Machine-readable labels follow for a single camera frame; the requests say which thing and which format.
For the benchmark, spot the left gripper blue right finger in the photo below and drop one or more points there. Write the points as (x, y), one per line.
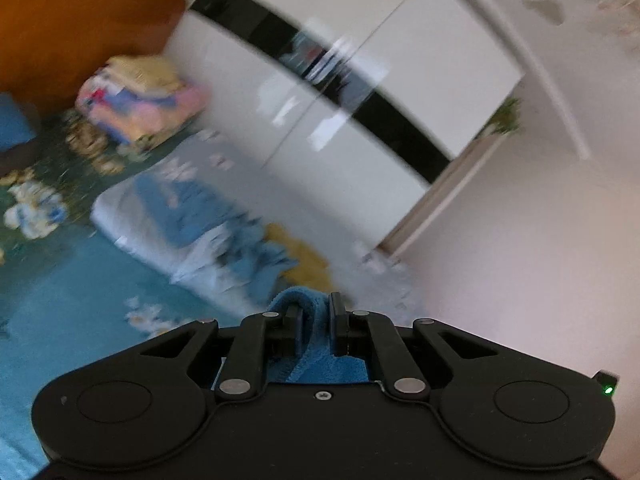
(373, 338)

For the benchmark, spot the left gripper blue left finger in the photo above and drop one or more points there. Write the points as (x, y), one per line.
(248, 350)

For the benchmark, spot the blue fleece garment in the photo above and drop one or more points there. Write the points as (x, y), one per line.
(317, 365)

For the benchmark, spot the white pale blue garment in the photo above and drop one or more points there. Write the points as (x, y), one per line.
(204, 260)

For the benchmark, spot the light blue shirt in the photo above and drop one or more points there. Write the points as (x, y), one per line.
(183, 210)

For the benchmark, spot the teal floral bed sheet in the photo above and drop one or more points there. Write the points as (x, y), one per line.
(65, 297)

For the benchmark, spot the white glossy sliding wardrobe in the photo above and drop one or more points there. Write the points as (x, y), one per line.
(360, 105)

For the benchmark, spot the green plant on wardrobe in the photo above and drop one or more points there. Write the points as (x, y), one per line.
(506, 119)

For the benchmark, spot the folded colourful cartoon blanket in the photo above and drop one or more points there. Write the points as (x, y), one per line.
(137, 118)

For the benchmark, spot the pale yellow folded cloth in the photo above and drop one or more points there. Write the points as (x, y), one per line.
(145, 74)

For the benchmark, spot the orange wooden headboard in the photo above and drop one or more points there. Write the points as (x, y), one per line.
(49, 48)

